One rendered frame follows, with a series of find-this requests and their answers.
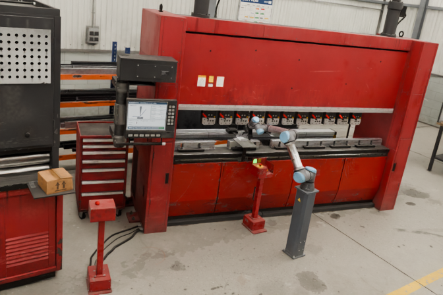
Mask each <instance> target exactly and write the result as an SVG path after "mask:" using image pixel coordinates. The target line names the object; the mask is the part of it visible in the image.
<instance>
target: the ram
mask: <svg viewBox="0 0 443 295"><path fill-rule="evenodd" d="M407 54H408V52H404V51H392V50H384V49H369V48H362V47H347V46H339V45H325V44H317V43H303V42H295V41H280V40H266V39H258V38H244V37H236V36H221V35H213V34H199V33H191V32H186V34H185V46H184V54H183V67H182V75H181V87H180V95H179V104H188V105H252V106H284V107H347V108H380V109H393V108H394V105H395V102H396V97H397V94H398V90H399V85H400V82H401V77H402V74H403V70H404V66H405V62H406V58H407ZM198 76H206V81H205V86H197V84H198ZM210 76H213V77H214V81H213V82H209V77H210ZM217 76H224V82H223V87H216V81H217ZM208 84H213V86H212V87H209V86H208ZM178 110H212V111H297V112H340V113H393V111H357V110H320V109H246V108H209V107H179V108H178Z"/></svg>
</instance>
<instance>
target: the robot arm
mask: <svg viewBox="0 0 443 295"><path fill-rule="evenodd" d="M253 128H254V129H255V130H256V132H257V134H258V135H261V134H263V133H264V132H265V131H267V132H272V133H275V134H280V141H281V142H282V143H284V145H285V146H287V150H288V152H289V155H290V158H291V161H292V164H293V166H294V174H293V178H294V180H295V182H298V183H301V184H300V189H302V190H304V191H306V192H313V191H314V180H315V176H316V169H315V168H313V167H305V168H304V167H303V166H302V163H301V160H300V158H299V154H298V152H297V148H296V147H295V141H296V139H297V138H298V137H299V133H298V132H297V131H296V130H294V129H286V128H281V127H277V126H272V125H271V124H263V125H260V123H259V118H258V117H253V118H252V120H251V121H250V122H248V125H244V127H243V129H244V131H242V132H241V134H242V135H241V137H243V136H244V135H245V134H247V137H248V138H252V130H253Z"/></svg>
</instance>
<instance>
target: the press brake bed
mask: <svg viewBox="0 0 443 295"><path fill-rule="evenodd" d="M387 156H388V152H378V153H335V154H312V155H299V158H300V160H301V163H302V166H303V167H304V168H305V167H313V168H315V169H316V170H320V175H319V176H315V180H314V188H316V189H317V190H319V192H318V193H316V195H315V199H314V205H313V209H312V213H319V212H325V211H339V210H347V209H362V208H368V207H374V205H375V204H374V203H372V200H373V199H374V197H375V195H376V193H377V191H378V189H379V186H380V182H381V179H382V174H383V171H384V167H385V164H386V159H387ZM263 157H267V158H266V160H267V161H269V162H271V163H272V164H274V172H273V176H272V177H270V178H264V182H263V187H262V194H261V199H260V206H259V211H262V213H263V216H262V218H263V217H277V216H284V215H292V212H293V206H294V203H295V196H296V193H297V189H296V188H295V186H298V185H300V184H301V183H298V182H295V180H294V178H293V174H294V166H293V164H292V161H291V158H290V155H269V156H247V157H245V161H244V162H241V157H204V158H182V159H173V169H172V177H171V190H170V197H169V210H168V218H167V227H170V226H177V225H189V224H199V223H213V222H220V221H233V220H240V219H243V217H244V215H246V214H249V213H252V208H253V203H254V200H253V199H252V197H253V192H254V187H256V184H257V180H258V179H257V178H256V177H255V176H253V175H252V174H251V166H252V159H257V158H263Z"/></svg>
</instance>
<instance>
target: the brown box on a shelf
mask: <svg viewBox="0 0 443 295"><path fill-rule="evenodd" d="M72 178H73V177H72V176H71V175H70V174H69V173H68V172H67V171H66V170H65V169H64V168H57V169H49V170H45V171H40V172H38V181H35V182H28V183H27V186H28V188H29V190H30V192H31V194H32V196H33V198H34V199H40V198H48V197H53V196H61V195H66V194H74V193H76V192H75V190H74V188H73V180H72Z"/></svg>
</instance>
